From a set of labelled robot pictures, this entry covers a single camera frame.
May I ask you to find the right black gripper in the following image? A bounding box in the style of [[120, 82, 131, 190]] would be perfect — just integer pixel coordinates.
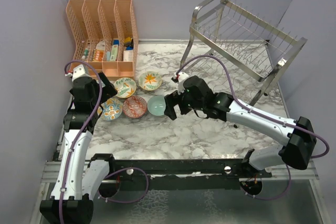
[[164, 88, 204, 120]]

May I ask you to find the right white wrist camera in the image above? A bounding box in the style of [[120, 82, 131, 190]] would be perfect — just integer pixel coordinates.
[[171, 71, 190, 94]]

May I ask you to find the peach plastic desk organizer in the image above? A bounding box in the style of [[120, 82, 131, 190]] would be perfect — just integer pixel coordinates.
[[66, 0, 139, 81]]

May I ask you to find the white blue box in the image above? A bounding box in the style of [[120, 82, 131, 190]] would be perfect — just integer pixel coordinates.
[[123, 49, 133, 62]]

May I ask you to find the green white box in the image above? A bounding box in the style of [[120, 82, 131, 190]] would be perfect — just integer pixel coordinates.
[[109, 44, 119, 61]]

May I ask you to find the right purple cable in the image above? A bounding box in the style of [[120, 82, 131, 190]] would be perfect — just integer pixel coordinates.
[[176, 55, 330, 200]]

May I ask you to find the green leaf orange flower bowl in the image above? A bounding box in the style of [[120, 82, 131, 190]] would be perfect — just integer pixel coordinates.
[[114, 77, 137, 99]]

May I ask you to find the orange star flower bowl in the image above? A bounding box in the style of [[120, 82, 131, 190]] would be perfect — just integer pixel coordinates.
[[138, 71, 162, 91]]

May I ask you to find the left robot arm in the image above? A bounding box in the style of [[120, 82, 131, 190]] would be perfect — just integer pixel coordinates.
[[39, 65, 117, 223]]

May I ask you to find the blue orange floral bowl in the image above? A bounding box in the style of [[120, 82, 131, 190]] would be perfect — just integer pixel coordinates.
[[97, 98, 123, 121]]

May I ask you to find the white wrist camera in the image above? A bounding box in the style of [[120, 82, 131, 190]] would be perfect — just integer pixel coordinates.
[[171, 71, 190, 94], [65, 65, 90, 82]]

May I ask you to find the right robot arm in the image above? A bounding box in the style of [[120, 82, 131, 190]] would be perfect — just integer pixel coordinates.
[[164, 76, 317, 177]]

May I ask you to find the red patterned bowl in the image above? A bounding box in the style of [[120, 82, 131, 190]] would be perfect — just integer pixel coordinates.
[[123, 95, 147, 119]]

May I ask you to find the small bottle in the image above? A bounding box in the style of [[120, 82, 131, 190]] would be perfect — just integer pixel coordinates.
[[81, 48, 90, 61]]

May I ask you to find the teal bowl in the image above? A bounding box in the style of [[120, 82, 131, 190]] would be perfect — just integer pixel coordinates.
[[147, 95, 166, 116]]

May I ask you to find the steel dish rack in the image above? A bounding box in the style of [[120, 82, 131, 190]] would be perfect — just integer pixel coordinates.
[[181, 0, 307, 105]]

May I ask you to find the orange snack box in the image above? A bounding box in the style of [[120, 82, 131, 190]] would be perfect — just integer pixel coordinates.
[[92, 49, 105, 62]]

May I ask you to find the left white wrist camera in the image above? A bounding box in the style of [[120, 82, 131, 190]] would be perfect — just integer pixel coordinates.
[[65, 65, 90, 82]]

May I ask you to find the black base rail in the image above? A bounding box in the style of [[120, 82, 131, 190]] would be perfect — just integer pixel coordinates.
[[52, 153, 274, 192]]

